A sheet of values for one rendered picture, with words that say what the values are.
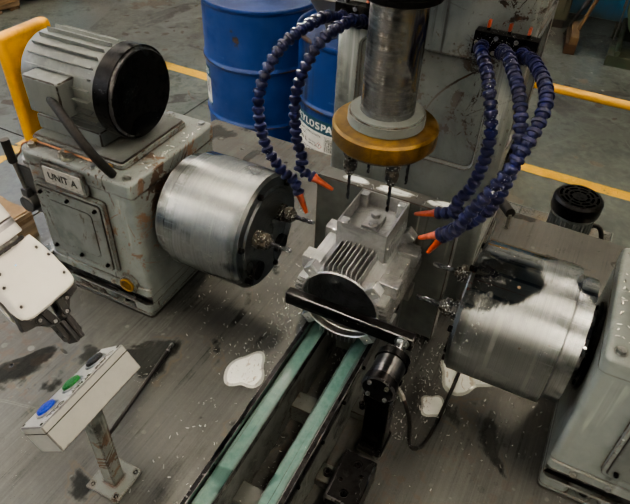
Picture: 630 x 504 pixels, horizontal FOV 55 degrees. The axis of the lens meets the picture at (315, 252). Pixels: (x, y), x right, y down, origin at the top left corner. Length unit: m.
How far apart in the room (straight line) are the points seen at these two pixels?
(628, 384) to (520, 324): 0.17
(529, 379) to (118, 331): 0.86
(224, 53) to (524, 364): 2.31
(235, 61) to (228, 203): 1.89
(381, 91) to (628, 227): 2.56
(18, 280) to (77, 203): 0.41
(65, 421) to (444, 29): 0.88
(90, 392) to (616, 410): 0.80
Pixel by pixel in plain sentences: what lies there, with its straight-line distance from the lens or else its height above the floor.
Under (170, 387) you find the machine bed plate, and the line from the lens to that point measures 1.30.
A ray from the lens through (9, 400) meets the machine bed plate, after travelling 1.37.
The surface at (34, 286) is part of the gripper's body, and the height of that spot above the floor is 1.20.
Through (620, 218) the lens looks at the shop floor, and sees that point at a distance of 3.45.
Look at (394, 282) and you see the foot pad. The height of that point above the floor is 1.07.
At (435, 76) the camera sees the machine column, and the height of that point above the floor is 1.34.
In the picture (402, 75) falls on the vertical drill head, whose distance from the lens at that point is 0.96.
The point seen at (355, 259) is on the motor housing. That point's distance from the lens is 1.09.
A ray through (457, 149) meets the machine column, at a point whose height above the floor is 1.21.
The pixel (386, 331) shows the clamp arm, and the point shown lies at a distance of 1.08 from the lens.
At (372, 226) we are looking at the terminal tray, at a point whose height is 1.13.
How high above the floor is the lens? 1.83
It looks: 41 degrees down
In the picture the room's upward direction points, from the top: 3 degrees clockwise
